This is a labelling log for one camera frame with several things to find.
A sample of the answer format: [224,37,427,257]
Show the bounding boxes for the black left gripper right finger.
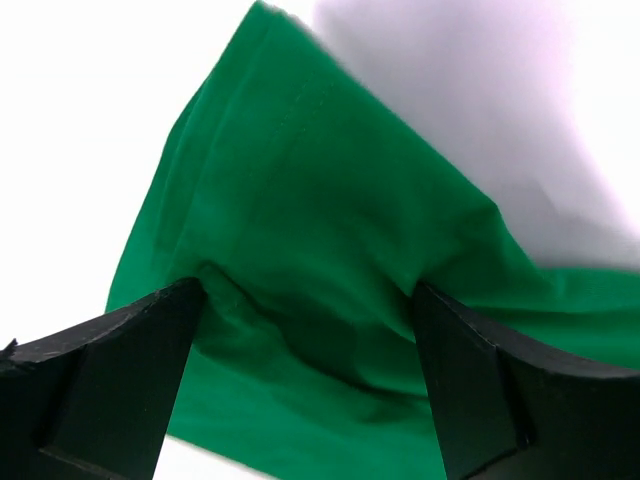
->
[412,283,639,479]

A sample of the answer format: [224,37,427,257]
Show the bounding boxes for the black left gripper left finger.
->
[1,278,205,479]

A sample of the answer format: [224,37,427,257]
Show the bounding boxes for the green t shirt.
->
[107,2,639,479]

